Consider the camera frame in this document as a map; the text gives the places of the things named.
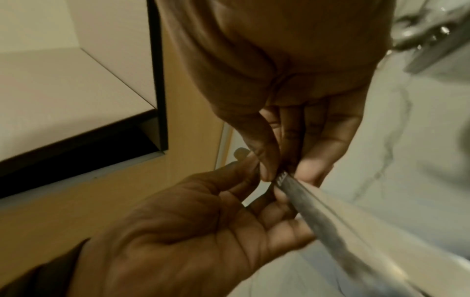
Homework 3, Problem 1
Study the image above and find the person's left hand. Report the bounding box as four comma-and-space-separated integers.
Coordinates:
79, 148, 317, 297

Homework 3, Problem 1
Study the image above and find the person's right hand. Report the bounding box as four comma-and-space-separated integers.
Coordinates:
158, 0, 396, 187

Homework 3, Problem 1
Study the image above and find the long grey white strip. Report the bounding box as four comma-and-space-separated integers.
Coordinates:
273, 171, 470, 297

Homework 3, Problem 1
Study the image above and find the light wooden cabinet panel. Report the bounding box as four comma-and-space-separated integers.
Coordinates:
0, 17, 235, 286

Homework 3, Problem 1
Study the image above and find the chrome faucet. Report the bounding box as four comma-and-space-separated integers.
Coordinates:
390, 0, 470, 74

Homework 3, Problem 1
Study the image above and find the black framed white panel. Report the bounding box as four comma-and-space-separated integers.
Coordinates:
0, 0, 169, 200

